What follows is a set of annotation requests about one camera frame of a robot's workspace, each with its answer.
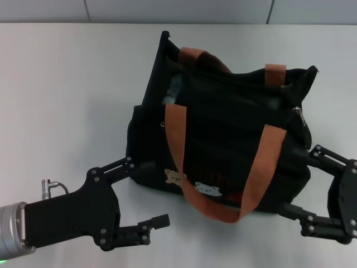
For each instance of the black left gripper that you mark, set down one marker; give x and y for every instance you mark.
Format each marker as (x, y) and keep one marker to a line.
(72, 217)

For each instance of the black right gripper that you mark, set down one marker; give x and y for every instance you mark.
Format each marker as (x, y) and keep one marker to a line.
(346, 195)

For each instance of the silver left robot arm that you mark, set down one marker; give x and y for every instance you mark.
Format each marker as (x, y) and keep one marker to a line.
(11, 229)

